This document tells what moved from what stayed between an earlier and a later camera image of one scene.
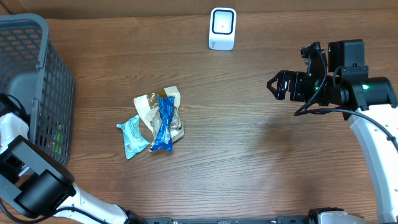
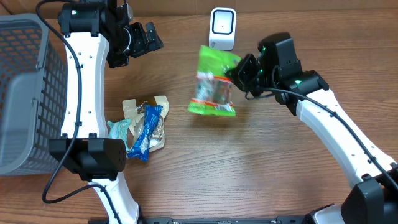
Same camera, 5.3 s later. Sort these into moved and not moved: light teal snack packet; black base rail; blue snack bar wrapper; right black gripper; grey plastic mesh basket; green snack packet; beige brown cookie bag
Moved: right black gripper; light teal snack packet; beige brown cookie bag; green snack packet; blue snack bar wrapper
Not moved: grey plastic mesh basket; black base rail
